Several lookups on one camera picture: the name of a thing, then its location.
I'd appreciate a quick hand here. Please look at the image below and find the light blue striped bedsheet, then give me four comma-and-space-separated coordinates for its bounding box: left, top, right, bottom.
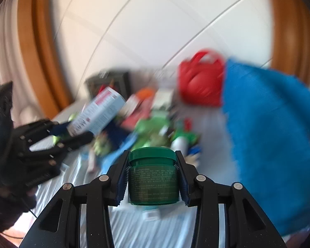
21, 98, 248, 248

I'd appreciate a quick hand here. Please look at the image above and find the black gift box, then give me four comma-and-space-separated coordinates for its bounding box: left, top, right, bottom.
85, 69, 131, 100

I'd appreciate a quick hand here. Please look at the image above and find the orange haired pink doll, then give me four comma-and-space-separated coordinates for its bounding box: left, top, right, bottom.
136, 88, 155, 101

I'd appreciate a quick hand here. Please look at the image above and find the wooden wall frame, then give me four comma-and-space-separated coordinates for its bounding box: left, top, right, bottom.
17, 0, 310, 114

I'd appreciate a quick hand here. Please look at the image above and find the red toy carry case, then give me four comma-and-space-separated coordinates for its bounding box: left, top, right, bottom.
178, 50, 226, 107

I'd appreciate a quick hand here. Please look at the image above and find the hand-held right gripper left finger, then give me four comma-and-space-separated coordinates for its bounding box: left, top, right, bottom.
20, 150, 131, 248

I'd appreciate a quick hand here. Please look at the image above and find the light green round plate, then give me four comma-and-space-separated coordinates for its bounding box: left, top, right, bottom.
134, 117, 171, 145

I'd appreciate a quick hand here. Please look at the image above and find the white plastic bottle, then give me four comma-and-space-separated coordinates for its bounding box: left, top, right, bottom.
170, 137, 189, 158

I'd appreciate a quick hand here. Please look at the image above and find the small white blue plush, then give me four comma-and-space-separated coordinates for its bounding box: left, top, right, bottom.
190, 145, 202, 164

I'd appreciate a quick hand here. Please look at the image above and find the green plastic jar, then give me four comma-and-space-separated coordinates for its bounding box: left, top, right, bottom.
126, 147, 181, 206

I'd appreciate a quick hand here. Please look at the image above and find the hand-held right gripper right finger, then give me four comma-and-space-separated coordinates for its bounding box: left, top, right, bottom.
174, 150, 287, 248

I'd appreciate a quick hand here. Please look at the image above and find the person's left hand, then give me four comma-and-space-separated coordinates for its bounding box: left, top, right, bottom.
0, 181, 38, 235

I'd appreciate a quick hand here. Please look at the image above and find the white green carton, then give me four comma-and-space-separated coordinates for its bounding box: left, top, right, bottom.
155, 89, 175, 109

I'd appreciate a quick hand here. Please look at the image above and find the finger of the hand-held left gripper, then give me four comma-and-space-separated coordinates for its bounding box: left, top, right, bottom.
12, 118, 69, 148
25, 131, 94, 171

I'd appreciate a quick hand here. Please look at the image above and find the blue plastic storage crate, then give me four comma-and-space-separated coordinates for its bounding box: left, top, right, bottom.
221, 58, 310, 235

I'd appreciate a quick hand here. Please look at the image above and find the white blue printed box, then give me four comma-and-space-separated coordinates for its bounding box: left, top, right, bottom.
67, 86, 126, 137

